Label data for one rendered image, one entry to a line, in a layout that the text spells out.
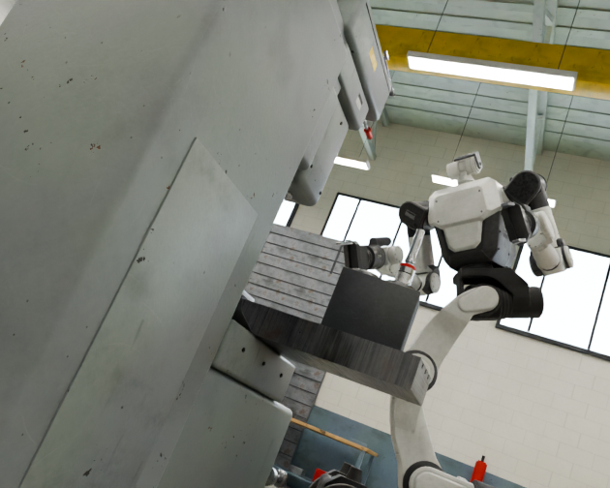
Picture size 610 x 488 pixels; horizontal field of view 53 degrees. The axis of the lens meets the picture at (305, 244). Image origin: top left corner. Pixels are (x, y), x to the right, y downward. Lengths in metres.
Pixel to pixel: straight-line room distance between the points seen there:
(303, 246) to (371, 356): 8.80
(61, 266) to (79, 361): 0.15
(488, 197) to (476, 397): 7.11
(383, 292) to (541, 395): 7.65
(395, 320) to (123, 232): 0.86
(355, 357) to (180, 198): 0.66
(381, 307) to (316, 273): 8.39
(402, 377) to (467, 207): 0.91
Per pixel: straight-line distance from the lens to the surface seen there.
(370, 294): 1.65
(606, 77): 6.76
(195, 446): 1.56
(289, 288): 10.06
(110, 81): 1.09
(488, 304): 2.17
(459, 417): 9.17
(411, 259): 1.73
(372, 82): 2.07
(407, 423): 2.09
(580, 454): 9.16
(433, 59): 6.18
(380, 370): 1.50
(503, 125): 10.27
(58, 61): 1.20
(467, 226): 2.23
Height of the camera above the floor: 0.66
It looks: 16 degrees up
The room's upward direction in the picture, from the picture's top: 23 degrees clockwise
